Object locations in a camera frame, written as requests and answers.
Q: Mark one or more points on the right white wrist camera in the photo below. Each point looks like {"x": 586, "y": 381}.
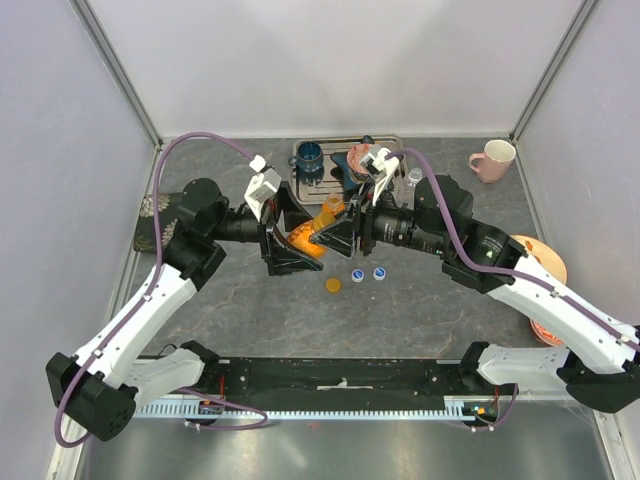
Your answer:
{"x": 381, "y": 165}

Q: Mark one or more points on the dark blue ceramic mug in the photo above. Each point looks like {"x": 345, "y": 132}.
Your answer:
{"x": 308, "y": 157}

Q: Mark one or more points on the white blue bottle cap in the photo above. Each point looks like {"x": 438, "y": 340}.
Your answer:
{"x": 357, "y": 275}
{"x": 379, "y": 273}

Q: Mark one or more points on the clear unlabelled water bottle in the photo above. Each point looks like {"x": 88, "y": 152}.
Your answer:
{"x": 413, "y": 177}

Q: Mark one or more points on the black floral square plate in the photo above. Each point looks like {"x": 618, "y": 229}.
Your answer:
{"x": 145, "y": 238}

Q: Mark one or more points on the orange juice bottle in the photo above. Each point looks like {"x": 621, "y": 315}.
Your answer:
{"x": 300, "y": 237}

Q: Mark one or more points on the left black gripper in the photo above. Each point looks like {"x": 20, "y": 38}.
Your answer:
{"x": 281, "y": 260}

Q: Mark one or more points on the pink ceramic mug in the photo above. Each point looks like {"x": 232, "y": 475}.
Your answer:
{"x": 491, "y": 164}

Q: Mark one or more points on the beige bird painted plate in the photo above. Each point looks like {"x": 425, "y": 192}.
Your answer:
{"x": 545, "y": 256}

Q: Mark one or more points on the white slotted cable duct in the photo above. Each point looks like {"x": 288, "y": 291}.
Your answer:
{"x": 190, "y": 408}

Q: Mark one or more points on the blue star shaped dish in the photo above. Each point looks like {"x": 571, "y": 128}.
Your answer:
{"x": 348, "y": 180}

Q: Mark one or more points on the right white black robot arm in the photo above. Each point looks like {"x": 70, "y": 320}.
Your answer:
{"x": 597, "y": 363}

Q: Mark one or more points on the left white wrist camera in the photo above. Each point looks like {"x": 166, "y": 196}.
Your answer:
{"x": 262, "y": 186}

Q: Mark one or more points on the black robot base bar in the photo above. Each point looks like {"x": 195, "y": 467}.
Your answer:
{"x": 337, "y": 385}

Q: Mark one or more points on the red floral small bowl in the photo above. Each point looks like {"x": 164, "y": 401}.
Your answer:
{"x": 544, "y": 335}

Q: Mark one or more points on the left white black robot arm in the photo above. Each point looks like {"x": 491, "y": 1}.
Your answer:
{"x": 101, "y": 385}

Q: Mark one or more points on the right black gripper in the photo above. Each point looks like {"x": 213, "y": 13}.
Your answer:
{"x": 341, "y": 237}

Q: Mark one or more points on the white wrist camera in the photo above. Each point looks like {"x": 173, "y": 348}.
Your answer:
{"x": 262, "y": 186}
{"x": 381, "y": 165}

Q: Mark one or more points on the red patterned small bowl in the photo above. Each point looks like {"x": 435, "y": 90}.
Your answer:
{"x": 354, "y": 156}

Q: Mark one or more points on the silver metal tray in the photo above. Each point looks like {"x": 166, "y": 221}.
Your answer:
{"x": 312, "y": 189}

